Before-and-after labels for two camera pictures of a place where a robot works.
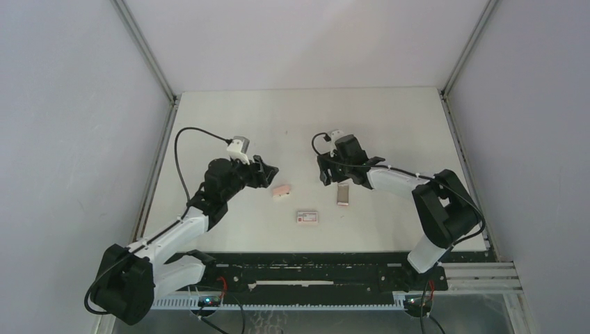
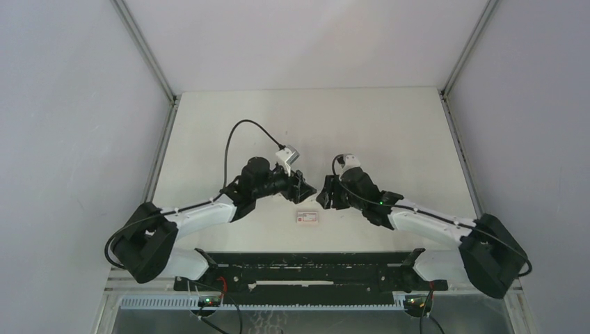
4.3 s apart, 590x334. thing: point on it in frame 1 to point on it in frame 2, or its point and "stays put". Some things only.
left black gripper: (260, 175) to (291, 183)
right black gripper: (325, 165) to (330, 186)
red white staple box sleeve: (307, 216) stays put
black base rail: (321, 275) stays put
